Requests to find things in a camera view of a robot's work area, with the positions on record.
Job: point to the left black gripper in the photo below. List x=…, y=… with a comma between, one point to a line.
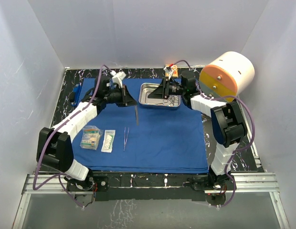
x=127, y=99

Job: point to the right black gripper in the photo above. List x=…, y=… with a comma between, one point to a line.
x=159, y=92

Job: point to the metal instrument tray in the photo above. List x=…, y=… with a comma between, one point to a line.
x=145, y=90

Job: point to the steel forceps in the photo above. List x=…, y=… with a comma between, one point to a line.
x=126, y=132
x=136, y=115

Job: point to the white suture packet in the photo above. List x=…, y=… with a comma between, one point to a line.
x=108, y=141

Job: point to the blue surgical drape cloth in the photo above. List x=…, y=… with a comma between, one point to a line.
x=165, y=141

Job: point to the green packaged surgical supplies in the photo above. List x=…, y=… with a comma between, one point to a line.
x=96, y=143

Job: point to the glove packet teal orange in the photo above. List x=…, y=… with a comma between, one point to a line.
x=90, y=138

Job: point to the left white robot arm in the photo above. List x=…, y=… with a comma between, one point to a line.
x=55, y=148

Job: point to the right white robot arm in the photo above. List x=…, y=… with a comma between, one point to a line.
x=227, y=121

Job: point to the steel surgical scissors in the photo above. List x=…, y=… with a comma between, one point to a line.
x=172, y=101

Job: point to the small orange circuit board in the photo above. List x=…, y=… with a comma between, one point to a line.
x=176, y=70

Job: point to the small blue plastic tool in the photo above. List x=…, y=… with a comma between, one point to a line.
x=74, y=95

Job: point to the white cylindrical drawer container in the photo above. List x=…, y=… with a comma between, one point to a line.
x=227, y=75

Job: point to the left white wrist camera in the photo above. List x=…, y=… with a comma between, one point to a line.
x=118, y=78

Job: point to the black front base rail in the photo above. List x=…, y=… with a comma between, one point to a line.
x=145, y=186

